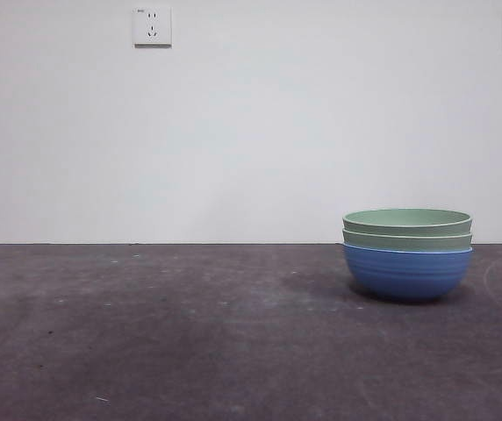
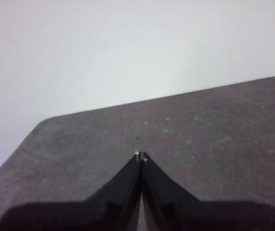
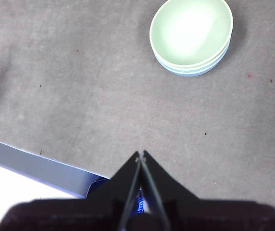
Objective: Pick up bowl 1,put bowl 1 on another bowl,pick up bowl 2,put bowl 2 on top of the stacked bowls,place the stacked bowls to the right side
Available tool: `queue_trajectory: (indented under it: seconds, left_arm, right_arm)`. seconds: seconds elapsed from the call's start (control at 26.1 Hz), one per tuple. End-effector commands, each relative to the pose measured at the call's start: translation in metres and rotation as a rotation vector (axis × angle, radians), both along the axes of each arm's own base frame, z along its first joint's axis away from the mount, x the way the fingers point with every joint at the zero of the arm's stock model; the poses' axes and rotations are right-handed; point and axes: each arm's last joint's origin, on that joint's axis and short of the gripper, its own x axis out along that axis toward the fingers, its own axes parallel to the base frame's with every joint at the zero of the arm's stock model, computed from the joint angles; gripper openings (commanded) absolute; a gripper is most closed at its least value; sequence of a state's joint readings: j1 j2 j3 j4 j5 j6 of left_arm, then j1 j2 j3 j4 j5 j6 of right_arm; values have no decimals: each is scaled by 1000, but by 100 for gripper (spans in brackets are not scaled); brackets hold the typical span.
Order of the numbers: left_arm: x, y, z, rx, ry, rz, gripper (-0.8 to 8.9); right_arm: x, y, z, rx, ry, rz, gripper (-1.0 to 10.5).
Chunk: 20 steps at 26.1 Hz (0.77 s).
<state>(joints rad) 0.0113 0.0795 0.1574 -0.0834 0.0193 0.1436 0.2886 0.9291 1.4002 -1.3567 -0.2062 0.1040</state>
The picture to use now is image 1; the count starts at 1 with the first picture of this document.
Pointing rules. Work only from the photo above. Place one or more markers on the green ribbed bowl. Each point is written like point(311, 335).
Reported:
point(404, 219)
point(404, 242)

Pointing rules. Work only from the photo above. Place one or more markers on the blue ribbed bowl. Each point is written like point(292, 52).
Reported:
point(406, 276)

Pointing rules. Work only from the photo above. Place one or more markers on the white wall socket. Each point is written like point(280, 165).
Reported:
point(153, 26)

